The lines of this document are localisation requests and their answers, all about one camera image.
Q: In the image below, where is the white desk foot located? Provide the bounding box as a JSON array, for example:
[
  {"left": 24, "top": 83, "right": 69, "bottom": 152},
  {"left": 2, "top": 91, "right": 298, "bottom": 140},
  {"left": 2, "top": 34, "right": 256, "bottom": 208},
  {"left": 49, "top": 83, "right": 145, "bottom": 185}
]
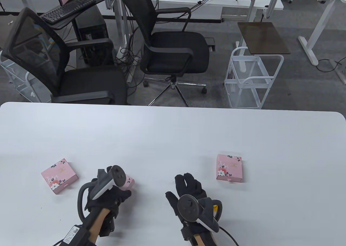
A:
[{"left": 329, "top": 59, "right": 346, "bottom": 84}]

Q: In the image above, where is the black mesh office chair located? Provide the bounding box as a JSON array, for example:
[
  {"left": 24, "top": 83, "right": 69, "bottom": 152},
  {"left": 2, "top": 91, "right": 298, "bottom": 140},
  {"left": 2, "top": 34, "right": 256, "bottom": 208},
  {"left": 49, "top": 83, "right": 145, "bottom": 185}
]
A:
[{"left": 1, "top": 7, "right": 129, "bottom": 105}]

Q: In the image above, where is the black keyboard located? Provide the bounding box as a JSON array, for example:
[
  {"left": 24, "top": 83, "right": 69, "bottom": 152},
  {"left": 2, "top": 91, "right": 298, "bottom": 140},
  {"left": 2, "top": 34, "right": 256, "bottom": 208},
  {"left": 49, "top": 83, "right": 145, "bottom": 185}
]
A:
[{"left": 41, "top": 0, "right": 97, "bottom": 24}]

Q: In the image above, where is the grey hand controller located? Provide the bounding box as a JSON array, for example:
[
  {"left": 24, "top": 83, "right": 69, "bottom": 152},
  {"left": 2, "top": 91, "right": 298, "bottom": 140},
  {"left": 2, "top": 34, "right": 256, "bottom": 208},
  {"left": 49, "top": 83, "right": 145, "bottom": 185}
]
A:
[
  {"left": 78, "top": 165, "right": 126, "bottom": 221},
  {"left": 177, "top": 194, "right": 224, "bottom": 233}
]

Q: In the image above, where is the pink floral gift box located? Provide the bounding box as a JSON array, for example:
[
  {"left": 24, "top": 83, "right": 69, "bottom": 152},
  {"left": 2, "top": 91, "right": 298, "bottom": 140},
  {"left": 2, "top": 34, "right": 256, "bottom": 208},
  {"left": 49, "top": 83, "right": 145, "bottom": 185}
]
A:
[{"left": 41, "top": 158, "right": 79, "bottom": 195}]

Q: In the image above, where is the black chair chrome base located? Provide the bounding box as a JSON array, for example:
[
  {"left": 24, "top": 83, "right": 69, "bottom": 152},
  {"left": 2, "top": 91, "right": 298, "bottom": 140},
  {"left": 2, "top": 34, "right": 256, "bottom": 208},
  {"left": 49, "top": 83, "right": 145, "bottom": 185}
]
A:
[{"left": 121, "top": 0, "right": 211, "bottom": 107}]

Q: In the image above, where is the person's right hand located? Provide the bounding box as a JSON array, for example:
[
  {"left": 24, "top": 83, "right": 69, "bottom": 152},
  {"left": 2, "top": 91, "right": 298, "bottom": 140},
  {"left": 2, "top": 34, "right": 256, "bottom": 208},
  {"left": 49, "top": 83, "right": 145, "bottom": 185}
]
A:
[{"left": 165, "top": 172, "right": 214, "bottom": 234}]

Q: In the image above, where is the pink floral box sleeve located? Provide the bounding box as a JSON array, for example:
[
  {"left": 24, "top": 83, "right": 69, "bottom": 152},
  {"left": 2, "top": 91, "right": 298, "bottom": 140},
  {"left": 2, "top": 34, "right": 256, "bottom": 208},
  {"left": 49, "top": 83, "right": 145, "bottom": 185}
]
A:
[{"left": 216, "top": 154, "right": 243, "bottom": 183}]

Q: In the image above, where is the person's left forearm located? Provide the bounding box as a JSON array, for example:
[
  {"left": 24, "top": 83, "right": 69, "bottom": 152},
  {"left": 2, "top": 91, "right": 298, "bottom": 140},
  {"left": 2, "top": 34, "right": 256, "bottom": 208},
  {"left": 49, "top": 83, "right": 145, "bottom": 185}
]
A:
[{"left": 89, "top": 208, "right": 109, "bottom": 241}]

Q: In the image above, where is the person's left hand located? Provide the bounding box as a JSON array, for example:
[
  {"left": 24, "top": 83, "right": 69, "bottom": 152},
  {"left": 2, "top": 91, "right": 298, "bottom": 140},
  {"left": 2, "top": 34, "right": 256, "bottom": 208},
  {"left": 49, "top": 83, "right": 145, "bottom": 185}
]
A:
[{"left": 84, "top": 176, "right": 132, "bottom": 219}]

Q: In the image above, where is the dark brown wooden board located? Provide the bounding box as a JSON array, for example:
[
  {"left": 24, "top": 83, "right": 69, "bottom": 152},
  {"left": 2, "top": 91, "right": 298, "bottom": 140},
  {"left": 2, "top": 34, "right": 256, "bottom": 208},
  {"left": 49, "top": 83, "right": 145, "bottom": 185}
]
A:
[{"left": 237, "top": 22, "right": 291, "bottom": 55}]

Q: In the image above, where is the tangle of black cables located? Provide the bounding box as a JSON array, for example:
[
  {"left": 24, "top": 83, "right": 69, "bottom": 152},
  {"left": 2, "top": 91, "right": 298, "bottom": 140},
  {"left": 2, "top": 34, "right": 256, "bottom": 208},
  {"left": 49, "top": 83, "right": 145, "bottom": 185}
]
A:
[{"left": 116, "top": 19, "right": 144, "bottom": 95}]

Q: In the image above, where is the white wire cart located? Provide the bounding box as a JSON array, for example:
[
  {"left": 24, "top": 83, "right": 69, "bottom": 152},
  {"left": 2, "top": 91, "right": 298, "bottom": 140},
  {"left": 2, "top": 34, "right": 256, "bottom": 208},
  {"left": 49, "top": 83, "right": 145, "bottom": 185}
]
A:
[
  {"left": 0, "top": 51, "right": 41, "bottom": 103},
  {"left": 224, "top": 47, "right": 284, "bottom": 110}
]

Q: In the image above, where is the black computer tower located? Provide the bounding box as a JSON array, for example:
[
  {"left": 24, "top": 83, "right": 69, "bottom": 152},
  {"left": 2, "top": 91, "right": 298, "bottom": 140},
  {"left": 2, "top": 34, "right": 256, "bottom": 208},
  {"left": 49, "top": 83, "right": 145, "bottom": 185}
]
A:
[{"left": 74, "top": 6, "right": 115, "bottom": 67}]

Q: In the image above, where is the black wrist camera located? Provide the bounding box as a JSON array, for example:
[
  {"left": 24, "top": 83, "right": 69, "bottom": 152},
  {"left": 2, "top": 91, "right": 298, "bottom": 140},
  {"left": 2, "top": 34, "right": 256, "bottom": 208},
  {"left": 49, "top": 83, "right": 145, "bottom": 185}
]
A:
[
  {"left": 181, "top": 227, "right": 193, "bottom": 242},
  {"left": 98, "top": 216, "right": 115, "bottom": 237}
]

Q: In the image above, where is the black labelled forearm box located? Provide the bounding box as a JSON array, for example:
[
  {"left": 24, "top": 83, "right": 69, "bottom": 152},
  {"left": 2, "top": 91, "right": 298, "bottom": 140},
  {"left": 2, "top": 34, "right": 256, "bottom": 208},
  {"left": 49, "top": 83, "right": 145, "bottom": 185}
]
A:
[{"left": 62, "top": 224, "right": 97, "bottom": 246}]

